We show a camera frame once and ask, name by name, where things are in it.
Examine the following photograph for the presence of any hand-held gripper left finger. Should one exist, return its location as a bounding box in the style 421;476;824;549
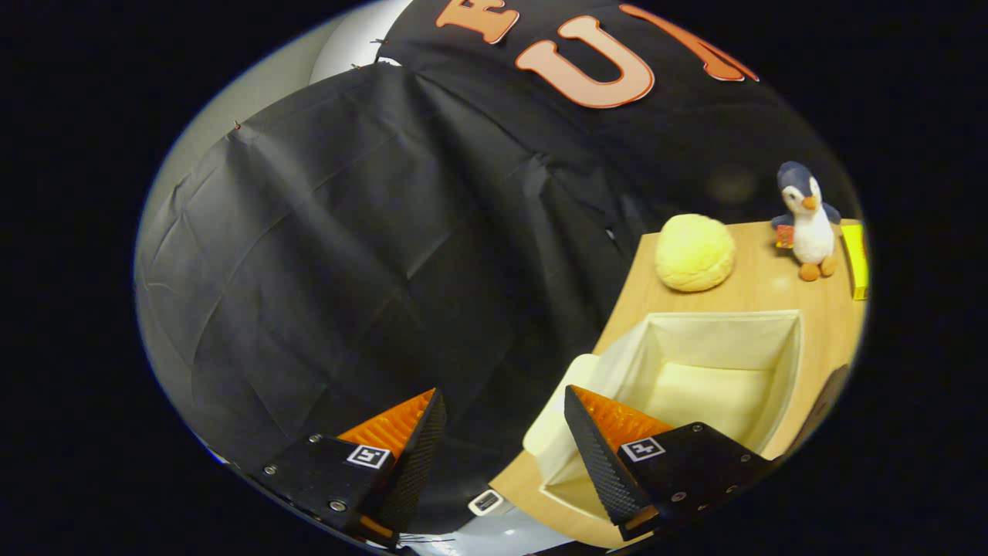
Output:
255;388;448;549

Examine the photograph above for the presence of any yellow round plush ball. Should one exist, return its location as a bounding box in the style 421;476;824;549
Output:
655;214;736;293

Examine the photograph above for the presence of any beige fabric storage box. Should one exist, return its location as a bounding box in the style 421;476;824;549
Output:
523;309;805;522

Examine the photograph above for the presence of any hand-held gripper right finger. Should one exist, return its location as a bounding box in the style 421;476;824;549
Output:
563;385;780;541

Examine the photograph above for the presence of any penguin plush toy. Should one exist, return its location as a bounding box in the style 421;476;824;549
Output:
770;161;842;283

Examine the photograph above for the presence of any yellow book red circle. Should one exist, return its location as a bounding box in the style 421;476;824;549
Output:
840;224;871;301

